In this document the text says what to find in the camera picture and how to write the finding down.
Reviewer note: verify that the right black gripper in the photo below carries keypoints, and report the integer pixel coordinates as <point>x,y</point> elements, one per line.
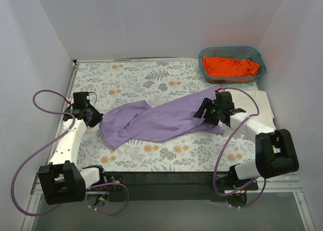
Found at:
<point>205,110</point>

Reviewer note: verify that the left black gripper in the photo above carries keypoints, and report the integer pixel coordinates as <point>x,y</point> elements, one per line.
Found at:
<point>93,117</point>

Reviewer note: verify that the purple t shirt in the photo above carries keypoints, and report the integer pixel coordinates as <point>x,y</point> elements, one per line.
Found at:
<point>138,120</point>

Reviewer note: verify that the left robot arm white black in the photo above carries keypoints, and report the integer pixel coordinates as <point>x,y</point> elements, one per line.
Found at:
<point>61,180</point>

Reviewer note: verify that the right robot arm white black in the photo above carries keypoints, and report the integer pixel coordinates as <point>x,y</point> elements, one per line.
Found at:
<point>275,152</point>

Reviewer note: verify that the folded white t shirt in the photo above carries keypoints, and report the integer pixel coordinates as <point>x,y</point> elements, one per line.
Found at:
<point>241,100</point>

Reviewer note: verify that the floral table cloth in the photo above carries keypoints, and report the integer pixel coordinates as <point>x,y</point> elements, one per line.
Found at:
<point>156,83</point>

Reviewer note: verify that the orange t shirt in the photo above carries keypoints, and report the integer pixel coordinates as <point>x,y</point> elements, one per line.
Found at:
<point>225,67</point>

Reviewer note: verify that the teal plastic basket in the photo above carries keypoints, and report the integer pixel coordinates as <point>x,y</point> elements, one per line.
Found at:
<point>232,52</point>

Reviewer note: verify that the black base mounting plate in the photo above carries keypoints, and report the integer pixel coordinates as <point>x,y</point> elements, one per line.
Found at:
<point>162,186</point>

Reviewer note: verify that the aluminium frame rail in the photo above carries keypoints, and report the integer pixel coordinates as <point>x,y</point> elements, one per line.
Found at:
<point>279,205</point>

